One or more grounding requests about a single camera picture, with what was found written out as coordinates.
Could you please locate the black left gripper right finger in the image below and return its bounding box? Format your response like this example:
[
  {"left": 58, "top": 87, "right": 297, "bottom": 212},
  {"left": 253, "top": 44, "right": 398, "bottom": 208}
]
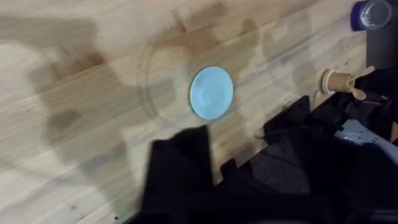
[{"left": 220, "top": 95, "right": 343, "bottom": 224}]

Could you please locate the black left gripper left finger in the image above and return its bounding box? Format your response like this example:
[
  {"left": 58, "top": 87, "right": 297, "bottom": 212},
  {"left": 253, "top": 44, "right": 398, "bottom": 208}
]
[{"left": 140, "top": 124, "right": 216, "bottom": 224}]

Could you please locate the light blue round plate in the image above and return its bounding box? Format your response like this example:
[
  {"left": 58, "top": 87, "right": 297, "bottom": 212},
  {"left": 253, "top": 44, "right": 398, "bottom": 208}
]
[{"left": 189, "top": 65, "right": 234, "bottom": 121}]

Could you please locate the brown twine spool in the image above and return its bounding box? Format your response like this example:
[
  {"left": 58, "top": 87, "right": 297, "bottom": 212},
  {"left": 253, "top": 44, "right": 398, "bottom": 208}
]
[{"left": 316, "top": 65, "right": 376, "bottom": 101}]

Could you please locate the blue-grey metal bracket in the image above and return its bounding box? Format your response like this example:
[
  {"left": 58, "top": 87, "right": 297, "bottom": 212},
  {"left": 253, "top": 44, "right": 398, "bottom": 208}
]
[{"left": 334, "top": 119, "right": 398, "bottom": 166}]

